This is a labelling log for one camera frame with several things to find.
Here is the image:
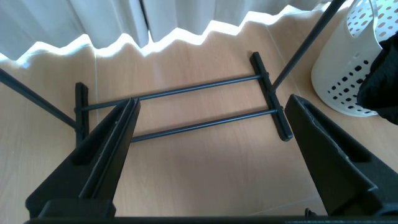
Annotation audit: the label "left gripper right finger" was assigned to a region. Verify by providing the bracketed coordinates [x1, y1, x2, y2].
[284, 93, 398, 217]

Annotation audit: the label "black clothes rack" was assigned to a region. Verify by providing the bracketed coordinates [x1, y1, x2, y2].
[0, 0, 346, 147]

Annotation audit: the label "black shorts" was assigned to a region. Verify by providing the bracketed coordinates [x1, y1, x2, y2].
[356, 30, 398, 126]

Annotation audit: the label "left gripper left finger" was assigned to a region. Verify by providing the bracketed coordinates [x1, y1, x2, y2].
[25, 98, 141, 218]

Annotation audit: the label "white laundry basket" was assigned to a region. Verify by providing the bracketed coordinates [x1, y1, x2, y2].
[310, 0, 398, 118]

